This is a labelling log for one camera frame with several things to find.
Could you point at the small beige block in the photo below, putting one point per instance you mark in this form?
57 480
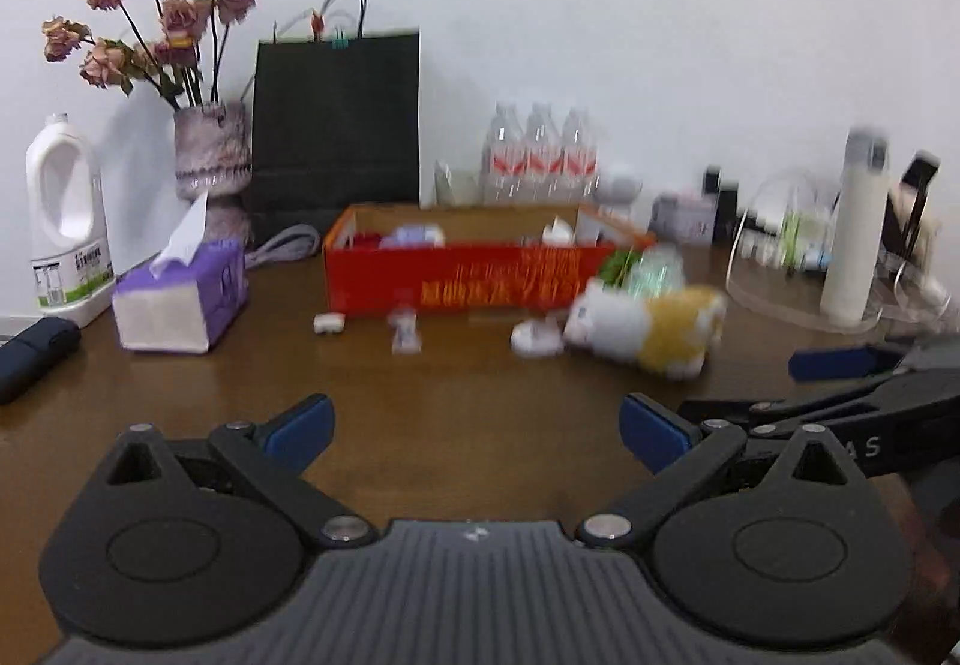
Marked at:
330 324

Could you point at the black paper bag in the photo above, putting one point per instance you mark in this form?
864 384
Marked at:
337 133

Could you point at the black cosmetic boxes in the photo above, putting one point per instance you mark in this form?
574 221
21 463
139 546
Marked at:
721 204

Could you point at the grey tin box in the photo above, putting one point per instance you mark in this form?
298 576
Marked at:
684 219

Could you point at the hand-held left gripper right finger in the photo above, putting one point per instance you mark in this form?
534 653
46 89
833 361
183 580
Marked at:
649 436

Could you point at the white tissue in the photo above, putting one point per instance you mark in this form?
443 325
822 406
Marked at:
559 234

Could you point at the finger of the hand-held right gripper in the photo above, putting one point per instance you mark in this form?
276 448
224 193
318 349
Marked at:
780 414
840 363

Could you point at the purple tissue pack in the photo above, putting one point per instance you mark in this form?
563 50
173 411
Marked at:
187 305

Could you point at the clear plastic bag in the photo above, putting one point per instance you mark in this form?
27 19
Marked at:
649 271

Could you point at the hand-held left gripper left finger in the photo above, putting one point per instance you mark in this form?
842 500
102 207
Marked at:
304 427

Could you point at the red cardboard box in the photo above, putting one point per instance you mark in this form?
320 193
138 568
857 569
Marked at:
465 283

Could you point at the white and yellow plush toy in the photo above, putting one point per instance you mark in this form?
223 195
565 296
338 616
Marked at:
645 328

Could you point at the green binder clip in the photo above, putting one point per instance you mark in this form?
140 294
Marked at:
339 41

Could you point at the dark glasses case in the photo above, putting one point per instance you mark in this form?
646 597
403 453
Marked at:
34 358

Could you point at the clear water bottle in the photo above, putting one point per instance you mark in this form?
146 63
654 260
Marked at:
580 159
504 159
544 159

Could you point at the white power strip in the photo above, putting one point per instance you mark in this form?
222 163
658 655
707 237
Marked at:
761 250

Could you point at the white robot speaker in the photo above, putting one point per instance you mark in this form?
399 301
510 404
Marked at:
621 189

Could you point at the black phone holder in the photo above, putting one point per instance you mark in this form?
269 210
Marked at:
919 200

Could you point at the white thermos bottle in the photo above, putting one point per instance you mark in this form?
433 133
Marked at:
855 238

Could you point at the mottled pink vase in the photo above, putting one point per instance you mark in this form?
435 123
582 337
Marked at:
210 155

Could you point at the purple knitted cloth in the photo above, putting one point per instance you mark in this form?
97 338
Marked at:
412 236

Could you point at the white detergent bottle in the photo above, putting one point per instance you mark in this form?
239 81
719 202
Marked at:
71 245

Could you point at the glass cup with spoon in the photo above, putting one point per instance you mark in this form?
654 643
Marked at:
456 185

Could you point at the green spray bottle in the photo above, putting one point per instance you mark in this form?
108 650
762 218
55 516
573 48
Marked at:
790 238

